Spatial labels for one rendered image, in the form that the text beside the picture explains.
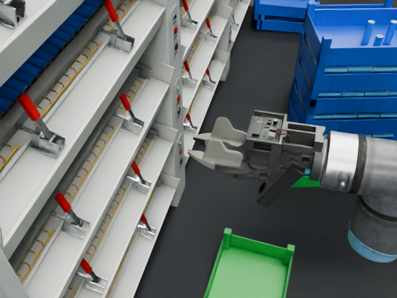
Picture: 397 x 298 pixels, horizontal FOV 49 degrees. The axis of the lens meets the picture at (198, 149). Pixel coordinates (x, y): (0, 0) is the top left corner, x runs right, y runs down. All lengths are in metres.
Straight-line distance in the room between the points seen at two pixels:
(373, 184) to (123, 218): 0.58
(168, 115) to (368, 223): 0.60
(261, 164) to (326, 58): 0.54
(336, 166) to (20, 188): 0.44
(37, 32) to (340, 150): 0.44
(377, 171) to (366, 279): 0.72
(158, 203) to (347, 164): 0.74
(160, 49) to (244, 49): 1.13
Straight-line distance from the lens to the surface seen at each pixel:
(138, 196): 1.07
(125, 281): 1.17
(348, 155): 0.67
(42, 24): 0.55
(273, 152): 0.66
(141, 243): 1.22
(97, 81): 0.74
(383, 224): 0.74
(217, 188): 1.46
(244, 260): 1.31
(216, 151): 0.69
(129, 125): 0.93
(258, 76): 1.95
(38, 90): 0.69
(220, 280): 1.27
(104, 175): 0.85
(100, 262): 0.97
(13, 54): 0.51
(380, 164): 0.67
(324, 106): 1.27
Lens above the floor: 1.12
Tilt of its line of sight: 45 degrees down
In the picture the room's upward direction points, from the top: straight up
